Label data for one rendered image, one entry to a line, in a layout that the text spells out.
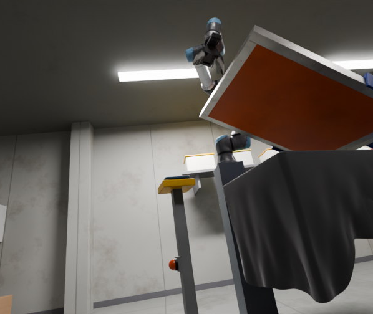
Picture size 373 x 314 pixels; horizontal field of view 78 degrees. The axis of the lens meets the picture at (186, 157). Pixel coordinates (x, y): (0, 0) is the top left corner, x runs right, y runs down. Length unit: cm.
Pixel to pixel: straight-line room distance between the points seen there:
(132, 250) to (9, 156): 272
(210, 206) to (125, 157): 178
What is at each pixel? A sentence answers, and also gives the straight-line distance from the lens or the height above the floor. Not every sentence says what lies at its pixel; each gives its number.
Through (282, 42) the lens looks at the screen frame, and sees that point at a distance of 99.
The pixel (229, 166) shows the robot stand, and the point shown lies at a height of 117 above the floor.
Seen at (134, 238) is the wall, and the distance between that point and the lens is 407.
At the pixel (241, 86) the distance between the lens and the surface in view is 112.
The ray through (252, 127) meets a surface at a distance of 135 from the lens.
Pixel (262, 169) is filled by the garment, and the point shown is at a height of 92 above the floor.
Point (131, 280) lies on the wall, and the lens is 410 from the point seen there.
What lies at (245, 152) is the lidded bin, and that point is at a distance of 385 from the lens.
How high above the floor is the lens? 72
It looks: 20 degrees up
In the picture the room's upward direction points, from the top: 8 degrees counter-clockwise
